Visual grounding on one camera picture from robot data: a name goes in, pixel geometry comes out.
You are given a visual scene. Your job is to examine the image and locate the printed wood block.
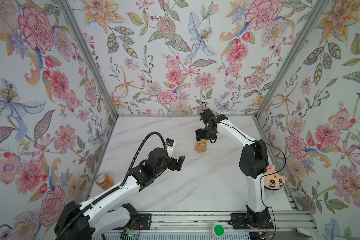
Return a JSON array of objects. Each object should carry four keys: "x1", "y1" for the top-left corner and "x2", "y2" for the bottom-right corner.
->
[{"x1": 198, "y1": 142, "x2": 207, "y2": 147}]

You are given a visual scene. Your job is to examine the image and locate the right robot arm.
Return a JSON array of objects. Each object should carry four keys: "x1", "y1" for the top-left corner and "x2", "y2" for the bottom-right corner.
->
[{"x1": 196, "y1": 109, "x2": 286, "y2": 229}]

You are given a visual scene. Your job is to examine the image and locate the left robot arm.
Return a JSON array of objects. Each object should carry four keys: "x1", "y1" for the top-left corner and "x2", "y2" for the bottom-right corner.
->
[{"x1": 54, "y1": 132, "x2": 185, "y2": 240}]

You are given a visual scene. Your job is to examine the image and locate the orange soda can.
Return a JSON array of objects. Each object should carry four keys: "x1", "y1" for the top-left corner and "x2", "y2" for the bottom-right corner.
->
[{"x1": 95, "y1": 173, "x2": 114, "y2": 191}]

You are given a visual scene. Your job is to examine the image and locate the green round button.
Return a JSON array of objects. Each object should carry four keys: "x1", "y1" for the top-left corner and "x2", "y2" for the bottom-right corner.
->
[{"x1": 210, "y1": 224, "x2": 225, "y2": 238}]

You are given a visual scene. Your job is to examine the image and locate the pink plush toy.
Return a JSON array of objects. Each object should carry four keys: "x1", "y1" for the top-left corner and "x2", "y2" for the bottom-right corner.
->
[{"x1": 264, "y1": 166, "x2": 286, "y2": 191}]

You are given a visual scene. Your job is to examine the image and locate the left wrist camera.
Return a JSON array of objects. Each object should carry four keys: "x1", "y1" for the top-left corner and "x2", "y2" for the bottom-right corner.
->
[{"x1": 165, "y1": 138, "x2": 176, "y2": 158}]

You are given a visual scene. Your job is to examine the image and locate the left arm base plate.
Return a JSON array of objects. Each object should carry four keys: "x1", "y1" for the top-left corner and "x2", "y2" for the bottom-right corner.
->
[{"x1": 129, "y1": 213, "x2": 152, "y2": 230}]

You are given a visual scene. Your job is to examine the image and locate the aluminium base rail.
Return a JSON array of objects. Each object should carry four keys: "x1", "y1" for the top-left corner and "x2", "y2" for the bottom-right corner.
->
[{"x1": 138, "y1": 210, "x2": 321, "y2": 240}]

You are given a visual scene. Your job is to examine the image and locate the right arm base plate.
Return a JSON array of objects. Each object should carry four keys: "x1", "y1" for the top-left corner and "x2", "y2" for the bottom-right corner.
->
[{"x1": 229, "y1": 213, "x2": 275, "y2": 230}]

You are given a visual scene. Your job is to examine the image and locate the white device on rail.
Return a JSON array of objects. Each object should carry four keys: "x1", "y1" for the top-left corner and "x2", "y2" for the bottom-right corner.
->
[{"x1": 294, "y1": 227, "x2": 312, "y2": 238}]

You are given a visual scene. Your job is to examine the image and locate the right corner aluminium post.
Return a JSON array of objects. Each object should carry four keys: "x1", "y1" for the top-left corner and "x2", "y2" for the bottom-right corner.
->
[{"x1": 254, "y1": 0, "x2": 327, "y2": 120}]

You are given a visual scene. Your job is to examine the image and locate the corner aluminium post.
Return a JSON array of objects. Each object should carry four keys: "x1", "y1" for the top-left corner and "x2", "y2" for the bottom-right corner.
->
[
  {"x1": 57, "y1": 0, "x2": 118, "y2": 119},
  {"x1": 254, "y1": 0, "x2": 327, "y2": 120}
]

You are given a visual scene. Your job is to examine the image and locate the left corner aluminium post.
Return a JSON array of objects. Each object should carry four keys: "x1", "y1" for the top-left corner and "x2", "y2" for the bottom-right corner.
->
[{"x1": 57, "y1": 0, "x2": 118, "y2": 119}]

